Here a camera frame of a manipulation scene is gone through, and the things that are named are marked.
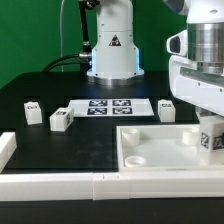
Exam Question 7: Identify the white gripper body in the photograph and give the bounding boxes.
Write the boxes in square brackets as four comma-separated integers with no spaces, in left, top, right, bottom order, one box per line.
[169,55,224,116]

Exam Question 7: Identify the white square table top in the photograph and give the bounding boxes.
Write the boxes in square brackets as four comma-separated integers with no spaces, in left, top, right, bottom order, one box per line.
[116,125,224,172]

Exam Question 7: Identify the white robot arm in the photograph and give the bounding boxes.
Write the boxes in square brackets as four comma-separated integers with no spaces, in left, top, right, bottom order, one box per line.
[79,0,224,116]

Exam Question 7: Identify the white sheet with markers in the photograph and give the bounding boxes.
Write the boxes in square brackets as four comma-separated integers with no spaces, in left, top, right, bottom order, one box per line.
[69,99,154,117]

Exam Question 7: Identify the white U-shaped obstacle fence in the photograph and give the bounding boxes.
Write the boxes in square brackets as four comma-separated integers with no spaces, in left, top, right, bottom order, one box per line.
[0,132,224,201]

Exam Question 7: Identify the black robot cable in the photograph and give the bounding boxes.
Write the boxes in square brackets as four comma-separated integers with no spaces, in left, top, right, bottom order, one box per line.
[42,0,101,73]

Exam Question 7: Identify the grey thin cable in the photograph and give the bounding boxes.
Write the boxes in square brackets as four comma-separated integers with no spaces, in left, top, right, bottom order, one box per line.
[59,0,67,73]

